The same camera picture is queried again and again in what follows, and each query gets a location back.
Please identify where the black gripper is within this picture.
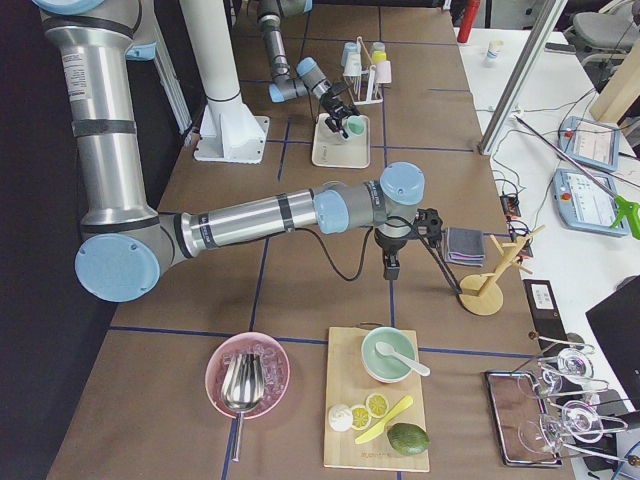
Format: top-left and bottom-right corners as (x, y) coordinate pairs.
(374, 229), (408, 280)
(320, 84), (360, 139)

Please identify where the mint green cup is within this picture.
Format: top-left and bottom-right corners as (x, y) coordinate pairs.
(344, 115), (366, 138)

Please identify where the beige rabbit serving tray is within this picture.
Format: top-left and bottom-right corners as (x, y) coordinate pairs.
(311, 113), (370, 169)

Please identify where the beige cup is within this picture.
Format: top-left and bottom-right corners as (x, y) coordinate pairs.
(343, 51), (362, 78)

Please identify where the pink cup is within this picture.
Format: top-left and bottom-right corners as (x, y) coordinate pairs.
(375, 60), (392, 85)

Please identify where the yellow cup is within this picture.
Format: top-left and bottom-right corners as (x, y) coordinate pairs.
(371, 50), (387, 65)

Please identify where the blue cup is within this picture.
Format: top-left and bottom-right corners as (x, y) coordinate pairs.
(340, 42), (359, 67)

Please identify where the white paper cup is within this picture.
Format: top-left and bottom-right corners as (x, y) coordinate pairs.
(484, 39), (504, 67)

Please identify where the black framed metal tray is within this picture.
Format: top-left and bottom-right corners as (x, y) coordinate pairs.
(484, 370), (562, 468)

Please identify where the grey folded cloth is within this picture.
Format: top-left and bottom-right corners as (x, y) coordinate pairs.
(445, 227), (485, 267)

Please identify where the white spoon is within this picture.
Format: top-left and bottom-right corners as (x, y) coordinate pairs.
(375, 341), (431, 377)

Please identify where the wooden mug tree stand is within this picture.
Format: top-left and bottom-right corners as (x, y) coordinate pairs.
(458, 225), (545, 316)

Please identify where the green ceramic bowl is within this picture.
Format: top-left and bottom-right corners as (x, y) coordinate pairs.
(361, 326), (418, 383)

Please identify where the lemon slice upper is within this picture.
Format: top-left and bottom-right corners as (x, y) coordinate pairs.
(365, 392), (390, 418)

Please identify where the lemon slice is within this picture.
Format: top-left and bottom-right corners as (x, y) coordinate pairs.
(350, 404), (372, 431)
(365, 392), (390, 418)

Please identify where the lemon slice lower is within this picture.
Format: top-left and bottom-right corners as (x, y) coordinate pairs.
(350, 404), (372, 431)

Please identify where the pink ice bowl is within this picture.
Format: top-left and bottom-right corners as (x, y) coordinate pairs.
(205, 332), (290, 419)

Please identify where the red fire extinguisher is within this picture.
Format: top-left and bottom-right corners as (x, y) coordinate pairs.
(457, 0), (481, 44)

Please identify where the black label box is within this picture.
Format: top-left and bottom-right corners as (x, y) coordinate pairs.
(523, 279), (567, 340)

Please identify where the yellow plastic knife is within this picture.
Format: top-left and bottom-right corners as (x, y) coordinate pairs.
(354, 395), (414, 445)

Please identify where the green avocado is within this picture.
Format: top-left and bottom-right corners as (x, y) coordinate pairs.
(387, 423), (431, 456)

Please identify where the metal ice scoop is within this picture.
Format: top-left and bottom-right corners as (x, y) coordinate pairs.
(221, 353), (264, 462)

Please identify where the teach pendant near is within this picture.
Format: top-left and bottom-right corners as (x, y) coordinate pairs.
(553, 168), (630, 237)

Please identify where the teach pendant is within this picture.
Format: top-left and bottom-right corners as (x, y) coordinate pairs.
(558, 116), (621, 173)
(553, 168), (630, 237)

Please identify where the wine glass upper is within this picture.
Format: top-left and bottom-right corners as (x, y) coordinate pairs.
(517, 347), (609, 400)

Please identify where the wine glass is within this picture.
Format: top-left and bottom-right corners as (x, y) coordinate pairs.
(517, 400), (629, 460)
(517, 347), (609, 400)

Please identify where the teach pendant far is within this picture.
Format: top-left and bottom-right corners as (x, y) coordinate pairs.
(558, 116), (621, 173)

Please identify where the black laptop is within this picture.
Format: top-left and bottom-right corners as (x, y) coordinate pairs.
(586, 276), (639, 409)

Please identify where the wine glass lower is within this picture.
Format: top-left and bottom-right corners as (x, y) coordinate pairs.
(517, 400), (629, 460)

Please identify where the green spray nozzle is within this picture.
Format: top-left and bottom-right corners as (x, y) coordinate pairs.
(611, 195), (640, 239)

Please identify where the grey office chair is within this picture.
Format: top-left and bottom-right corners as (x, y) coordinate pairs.
(544, 1), (639, 66)

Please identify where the white wire cup rack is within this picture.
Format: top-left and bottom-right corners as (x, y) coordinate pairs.
(342, 36), (383, 105)

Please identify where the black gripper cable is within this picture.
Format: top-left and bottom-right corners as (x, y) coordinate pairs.
(307, 215), (464, 295)

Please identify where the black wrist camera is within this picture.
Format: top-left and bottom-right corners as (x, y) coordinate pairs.
(416, 208), (443, 249)

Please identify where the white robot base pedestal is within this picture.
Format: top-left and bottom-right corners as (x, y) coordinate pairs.
(180, 0), (269, 164)

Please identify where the grey aluminium post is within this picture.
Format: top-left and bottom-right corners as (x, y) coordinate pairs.
(478, 0), (567, 155)

